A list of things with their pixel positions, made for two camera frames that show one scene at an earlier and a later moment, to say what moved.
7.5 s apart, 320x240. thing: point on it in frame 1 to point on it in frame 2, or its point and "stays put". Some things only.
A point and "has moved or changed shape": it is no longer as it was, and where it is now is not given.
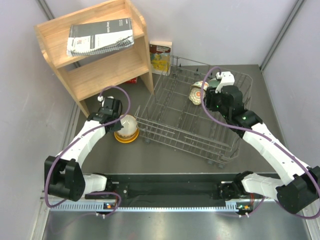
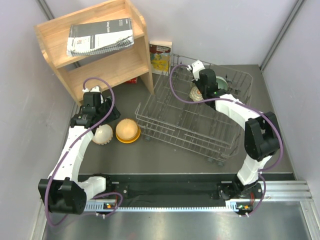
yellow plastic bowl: [127, 140] stays put
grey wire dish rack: [179, 118] stays put
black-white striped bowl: [129, 123] has moved or changed shape
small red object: [133, 81] stays put
